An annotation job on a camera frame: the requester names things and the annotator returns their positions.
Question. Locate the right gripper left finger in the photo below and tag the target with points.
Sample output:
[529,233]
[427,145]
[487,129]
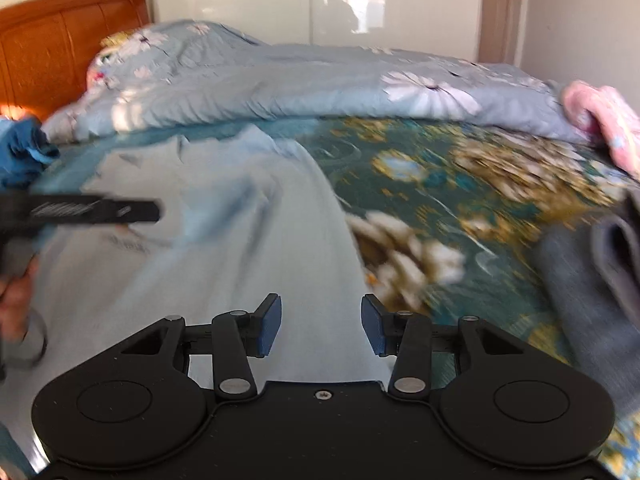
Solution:
[237,336]

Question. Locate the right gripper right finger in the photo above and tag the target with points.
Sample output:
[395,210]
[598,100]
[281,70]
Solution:
[408,337]

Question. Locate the white light-blue garment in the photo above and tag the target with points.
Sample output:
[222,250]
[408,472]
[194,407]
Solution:
[243,218]

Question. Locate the person's left hand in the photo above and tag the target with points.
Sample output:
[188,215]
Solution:
[16,295]

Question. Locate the dark blue garment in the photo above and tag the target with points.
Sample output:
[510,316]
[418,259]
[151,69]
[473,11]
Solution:
[25,152]

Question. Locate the teal floral bed sheet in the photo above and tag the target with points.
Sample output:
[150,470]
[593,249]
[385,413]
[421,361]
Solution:
[445,220]

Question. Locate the orange wooden headboard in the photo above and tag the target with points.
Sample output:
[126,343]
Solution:
[48,45]

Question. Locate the colourful cartoon pillow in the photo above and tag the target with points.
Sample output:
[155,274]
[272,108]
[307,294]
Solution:
[105,57]

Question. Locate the grey folded garment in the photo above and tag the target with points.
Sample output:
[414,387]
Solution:
[604,342]

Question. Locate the light blue floral quilt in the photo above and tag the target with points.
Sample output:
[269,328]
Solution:
[196,72]

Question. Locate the pink blanket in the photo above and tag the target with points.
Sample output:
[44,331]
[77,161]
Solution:
[604,115]

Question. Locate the white black-striped wardrobe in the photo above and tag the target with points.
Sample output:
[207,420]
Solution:
[443,27]

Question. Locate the wooden door frame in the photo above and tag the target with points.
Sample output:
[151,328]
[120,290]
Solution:
[502,25]

